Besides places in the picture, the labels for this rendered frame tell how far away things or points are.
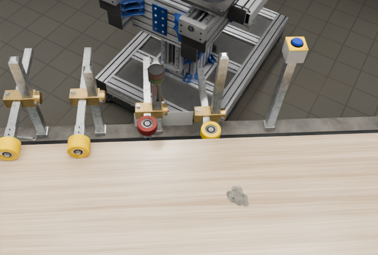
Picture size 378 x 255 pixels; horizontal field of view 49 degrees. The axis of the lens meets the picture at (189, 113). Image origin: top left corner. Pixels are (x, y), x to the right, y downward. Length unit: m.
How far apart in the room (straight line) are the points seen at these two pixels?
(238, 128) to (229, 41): 1.21
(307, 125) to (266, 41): 1.17
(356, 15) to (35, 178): 3.04
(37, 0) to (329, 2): 2.49
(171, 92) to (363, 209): 1.46
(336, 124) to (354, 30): 1.79
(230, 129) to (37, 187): 0.86
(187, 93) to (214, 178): 1.20
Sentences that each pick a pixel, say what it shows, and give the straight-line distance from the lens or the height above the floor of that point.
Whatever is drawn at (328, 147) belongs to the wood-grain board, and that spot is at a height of 0.90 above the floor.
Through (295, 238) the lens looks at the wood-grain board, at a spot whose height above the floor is 0.90.
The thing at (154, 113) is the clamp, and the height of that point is 0.86.
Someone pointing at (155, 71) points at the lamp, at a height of 1.15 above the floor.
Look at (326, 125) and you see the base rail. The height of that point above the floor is 0.70.
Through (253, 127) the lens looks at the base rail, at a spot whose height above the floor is 0.70.
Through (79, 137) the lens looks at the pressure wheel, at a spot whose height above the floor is 0.98.
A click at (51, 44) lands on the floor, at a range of 3.36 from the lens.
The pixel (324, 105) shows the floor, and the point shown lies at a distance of 3.07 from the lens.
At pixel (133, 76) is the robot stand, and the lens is 2.76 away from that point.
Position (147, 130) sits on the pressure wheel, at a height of 0.91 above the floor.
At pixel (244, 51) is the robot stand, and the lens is 2.97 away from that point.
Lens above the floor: 2.24
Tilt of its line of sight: 53 degrees down
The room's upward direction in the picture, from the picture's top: 5 degrees clockwise
